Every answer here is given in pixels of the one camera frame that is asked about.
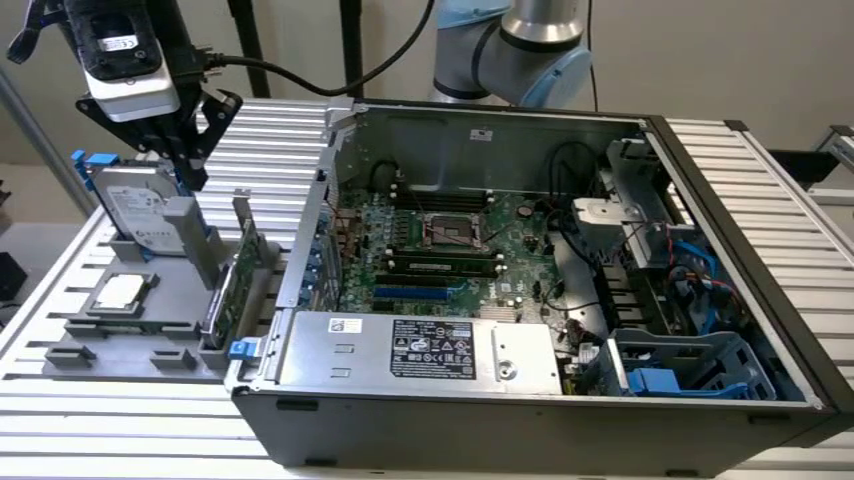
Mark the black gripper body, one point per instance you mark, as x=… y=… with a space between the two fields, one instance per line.
x=182 y=55

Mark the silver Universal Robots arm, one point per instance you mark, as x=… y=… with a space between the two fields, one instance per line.
x=507 y=55

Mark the black tripod pole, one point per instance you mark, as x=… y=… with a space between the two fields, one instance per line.
x=249 y=45
x=351 y=45

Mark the hard disk with blue carrier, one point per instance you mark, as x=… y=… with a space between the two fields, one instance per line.
x=136 y=210

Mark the silver CPU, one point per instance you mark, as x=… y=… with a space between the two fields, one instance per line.
x=120 y=291

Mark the green graphics card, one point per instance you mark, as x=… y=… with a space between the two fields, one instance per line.
x=236 y=290

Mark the small black box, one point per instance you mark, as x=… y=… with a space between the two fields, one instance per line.
x=9 y=275

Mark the grey parts rack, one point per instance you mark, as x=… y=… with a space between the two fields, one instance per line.
x=133 y=350

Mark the metal CPU socket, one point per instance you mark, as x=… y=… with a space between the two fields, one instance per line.
x=453 y=229

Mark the blue case latch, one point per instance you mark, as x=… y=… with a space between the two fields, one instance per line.
x=240 y=349

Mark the black expansion slot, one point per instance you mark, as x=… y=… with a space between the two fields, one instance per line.
x=408 y=280

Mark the black installed RAM stick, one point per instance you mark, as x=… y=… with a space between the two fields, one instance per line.
x=443 y=265

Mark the blue expansion slot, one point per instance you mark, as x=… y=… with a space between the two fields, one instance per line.
x=409 y=292

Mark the round coin battery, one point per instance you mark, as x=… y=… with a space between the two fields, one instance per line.
x=527 y=208

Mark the green motherboard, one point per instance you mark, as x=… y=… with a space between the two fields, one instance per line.
x=480 y=287

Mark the silver power supply unit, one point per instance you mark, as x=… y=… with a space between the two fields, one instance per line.
x=373 y=350

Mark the small silver heat sink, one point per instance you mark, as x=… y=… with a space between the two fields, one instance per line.
x=497 y=313

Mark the silver metal drive cage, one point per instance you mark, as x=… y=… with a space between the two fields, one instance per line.
x=633 y=185

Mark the black open PC case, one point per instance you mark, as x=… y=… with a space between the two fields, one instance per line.
x=467 y=430

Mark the grey-blue plastic disk bay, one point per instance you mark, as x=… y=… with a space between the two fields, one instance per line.
x=700 y=365

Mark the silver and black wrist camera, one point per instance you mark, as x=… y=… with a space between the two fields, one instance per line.
x=126 y=75

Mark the grey metal frame post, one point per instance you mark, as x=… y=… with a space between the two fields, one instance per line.
x=33 y=130

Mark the grey plastic fan bracket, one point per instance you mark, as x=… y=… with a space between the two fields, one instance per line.
x=596 y=212

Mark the aluminium frame profile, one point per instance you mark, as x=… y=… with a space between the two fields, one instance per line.
x=834 y=145

